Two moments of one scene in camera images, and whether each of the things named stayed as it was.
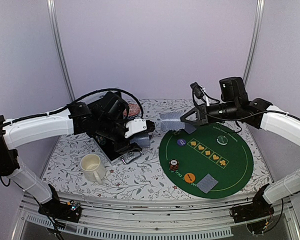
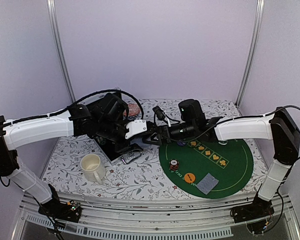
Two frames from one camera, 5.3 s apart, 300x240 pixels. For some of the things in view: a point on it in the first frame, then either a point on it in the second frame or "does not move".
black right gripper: (202, 115) → (160, 130)
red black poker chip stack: (174, 165) does not move
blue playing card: (207, 183) does not move
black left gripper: (126, 147) does not move
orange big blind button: (189, 177) does not move
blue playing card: (171, 121) → (203, 185)
